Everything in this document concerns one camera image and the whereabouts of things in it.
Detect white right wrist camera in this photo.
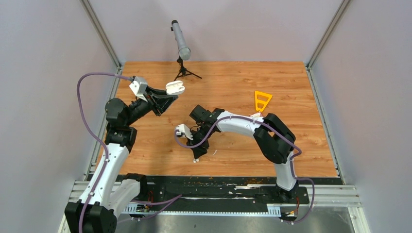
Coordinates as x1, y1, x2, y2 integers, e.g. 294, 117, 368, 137
175, 124, 193, 140

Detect black microphone tripod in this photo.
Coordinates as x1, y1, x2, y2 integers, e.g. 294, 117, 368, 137
174, 56, 202, 81

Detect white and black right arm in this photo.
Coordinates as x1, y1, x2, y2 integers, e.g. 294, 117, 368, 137
186, 105, 298, 203

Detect white oval earbud case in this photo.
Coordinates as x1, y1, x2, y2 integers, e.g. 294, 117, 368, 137
165, 80, 185, 95

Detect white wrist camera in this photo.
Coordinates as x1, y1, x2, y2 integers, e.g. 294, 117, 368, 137
175, 124, 193, 140
129, 76, 148, 102

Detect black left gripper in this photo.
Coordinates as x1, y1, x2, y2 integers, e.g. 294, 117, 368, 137
125, 85, 178, 126

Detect yellow triangular plastic frame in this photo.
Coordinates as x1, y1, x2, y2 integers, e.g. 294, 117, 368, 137
254, 91, 273, 112

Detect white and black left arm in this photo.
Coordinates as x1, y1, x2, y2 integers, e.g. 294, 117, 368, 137
64, 86, 184, 233

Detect grey microphone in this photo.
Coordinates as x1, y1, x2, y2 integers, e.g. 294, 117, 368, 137
171, 20, 191, 61

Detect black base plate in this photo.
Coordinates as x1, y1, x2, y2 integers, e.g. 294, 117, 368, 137
136, 176, 309, 213

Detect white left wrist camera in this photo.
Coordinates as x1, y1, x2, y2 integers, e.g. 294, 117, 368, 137
129, 76, 148, 102

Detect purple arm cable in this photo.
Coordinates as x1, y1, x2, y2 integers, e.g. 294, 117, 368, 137
76, 72, 183, 233
173, 116, 315, 224

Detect white cable duct strip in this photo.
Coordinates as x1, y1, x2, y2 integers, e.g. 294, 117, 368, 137
122, 202, 282, 217

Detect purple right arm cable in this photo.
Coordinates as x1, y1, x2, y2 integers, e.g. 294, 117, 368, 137
173, 116, 315, 224

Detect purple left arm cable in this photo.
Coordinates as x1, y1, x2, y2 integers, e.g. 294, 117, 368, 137
76, 72, 183, 233

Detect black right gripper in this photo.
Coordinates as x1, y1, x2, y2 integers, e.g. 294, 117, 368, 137
185, 124, 212, 159

